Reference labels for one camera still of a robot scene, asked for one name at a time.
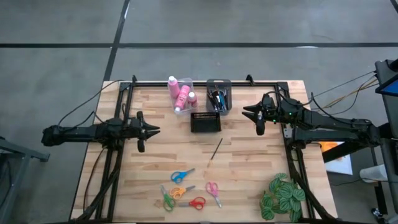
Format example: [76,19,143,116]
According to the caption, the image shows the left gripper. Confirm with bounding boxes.
[129,110,161,153]

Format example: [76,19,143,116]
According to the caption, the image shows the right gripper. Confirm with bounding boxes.
[241,104,280,136]

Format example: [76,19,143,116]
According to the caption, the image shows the fan brush black handle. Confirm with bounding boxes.
[212,90,222,111]

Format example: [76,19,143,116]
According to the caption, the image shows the long black silver-ferrule paintbrush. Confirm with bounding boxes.
[208,90,218,112]

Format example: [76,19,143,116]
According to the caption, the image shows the hot pink paint bottle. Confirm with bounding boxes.
[174,85,191,113]

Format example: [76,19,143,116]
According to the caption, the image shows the light pink paint bottle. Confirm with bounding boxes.
[167,75,180,99]

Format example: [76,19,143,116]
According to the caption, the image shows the dark paintbrush orange tip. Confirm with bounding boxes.
[207,138,223,168]

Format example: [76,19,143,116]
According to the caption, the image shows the grey plastic bin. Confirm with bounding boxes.
[206,78,233,116]

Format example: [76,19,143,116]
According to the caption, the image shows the black mesh basket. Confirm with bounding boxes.
[190,111,222,134]

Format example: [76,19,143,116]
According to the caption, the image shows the blue scissors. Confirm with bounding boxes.
[170,168,196,184]

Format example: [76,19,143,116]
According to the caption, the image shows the clear plastic bin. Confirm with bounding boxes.
[167,77,200,116]

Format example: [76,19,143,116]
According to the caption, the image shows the green scissors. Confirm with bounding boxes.
[160,184,177,213]

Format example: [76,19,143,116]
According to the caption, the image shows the orange scissors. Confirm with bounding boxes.
[169,185,197,200]

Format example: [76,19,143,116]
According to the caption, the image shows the orange cloth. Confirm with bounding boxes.
[320,141,343,161]

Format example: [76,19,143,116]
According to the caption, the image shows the red scissors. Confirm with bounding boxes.
[177,196,206,211]

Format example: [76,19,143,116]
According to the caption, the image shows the green striped leaf plant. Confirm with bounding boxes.
[259,172,307,223]

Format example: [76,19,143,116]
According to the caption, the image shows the pink scissors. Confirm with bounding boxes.
[205,181,223,208]

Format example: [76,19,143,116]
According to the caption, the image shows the black metal beam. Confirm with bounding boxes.
[322,123,398,163]

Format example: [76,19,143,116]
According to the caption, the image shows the white floor sheet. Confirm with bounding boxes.
[318,141,354,175]

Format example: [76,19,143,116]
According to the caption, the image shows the grey metal stand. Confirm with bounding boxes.
[0,136,50,224]

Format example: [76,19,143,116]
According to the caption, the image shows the white paper roll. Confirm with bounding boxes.
[359,164,388,183]

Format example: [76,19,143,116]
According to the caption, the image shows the grey equipment cart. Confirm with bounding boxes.
[374,58,398,224]

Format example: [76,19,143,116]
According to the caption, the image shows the blue screen tablet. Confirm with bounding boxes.
[375,73,398,96]

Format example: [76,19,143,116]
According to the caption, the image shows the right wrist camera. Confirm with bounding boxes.
[262,92,277,107]

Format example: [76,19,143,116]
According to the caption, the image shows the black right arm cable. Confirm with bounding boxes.
[264,91,368,125]

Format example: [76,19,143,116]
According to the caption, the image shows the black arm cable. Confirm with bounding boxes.
[57,79,125,131]
[264,91,368,125]

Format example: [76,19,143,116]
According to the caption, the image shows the black aluminium frame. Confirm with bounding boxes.
[71,74,338,224]

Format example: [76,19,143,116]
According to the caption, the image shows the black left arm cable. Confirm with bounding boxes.
[57,79,125,131]

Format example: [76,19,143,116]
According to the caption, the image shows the brown cable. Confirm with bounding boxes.
[83,146,106,212]

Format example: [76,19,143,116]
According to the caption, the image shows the yellow cable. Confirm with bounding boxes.
[323,79,379,110]

